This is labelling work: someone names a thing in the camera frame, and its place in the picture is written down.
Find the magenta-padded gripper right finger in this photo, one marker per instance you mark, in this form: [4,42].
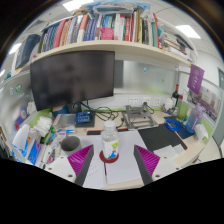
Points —
[165,166]

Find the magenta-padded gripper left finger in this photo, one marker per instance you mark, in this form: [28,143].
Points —
[60,166]

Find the clear plastic drink bottle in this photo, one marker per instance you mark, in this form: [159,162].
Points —
[110,140]

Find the small white paper notes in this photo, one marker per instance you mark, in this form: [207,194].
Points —
[168,151]

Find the white tray with stationery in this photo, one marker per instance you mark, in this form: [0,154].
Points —
[45,155]

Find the grey cup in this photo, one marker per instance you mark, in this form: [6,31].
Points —
[70,145]

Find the green packet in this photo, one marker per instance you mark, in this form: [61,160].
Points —
[50,135]

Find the handwritten white paper sheet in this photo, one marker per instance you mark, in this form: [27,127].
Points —
[96,173]

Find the dark blue pad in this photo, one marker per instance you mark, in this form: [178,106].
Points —
[185,132]

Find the white napkin stack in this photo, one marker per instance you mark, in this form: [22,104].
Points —
[43,125]

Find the clear plastic box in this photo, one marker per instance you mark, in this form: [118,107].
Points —
[65,120]

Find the blue tissue box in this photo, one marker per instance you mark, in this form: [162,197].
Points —
[20,140]

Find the grey metal laptop stand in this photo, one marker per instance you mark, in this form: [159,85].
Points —
[140,123]

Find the white plastic container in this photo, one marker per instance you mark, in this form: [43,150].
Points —
[201,132]

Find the small blue patterned box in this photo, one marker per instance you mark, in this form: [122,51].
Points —
[84,117]

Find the blue round container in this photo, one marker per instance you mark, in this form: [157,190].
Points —
[60,110]

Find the white jar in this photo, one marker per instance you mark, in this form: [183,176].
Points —
[168,104]

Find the dark wine bottle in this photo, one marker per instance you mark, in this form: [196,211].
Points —
[175,96]

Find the colourful printed poster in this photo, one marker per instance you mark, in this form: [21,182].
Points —
[206,101]

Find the green round sticker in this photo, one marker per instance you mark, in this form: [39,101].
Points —
[18,88]

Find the black computer monitor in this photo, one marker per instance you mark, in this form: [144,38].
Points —
[70,78]

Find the purple hanging banner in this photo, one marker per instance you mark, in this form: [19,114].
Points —
[196,78]

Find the white wall power outlet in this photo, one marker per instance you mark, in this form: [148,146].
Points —
[147,101]
[157,101]
[134,101]

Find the wall shelf with books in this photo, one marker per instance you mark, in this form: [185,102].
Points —
[116,46]

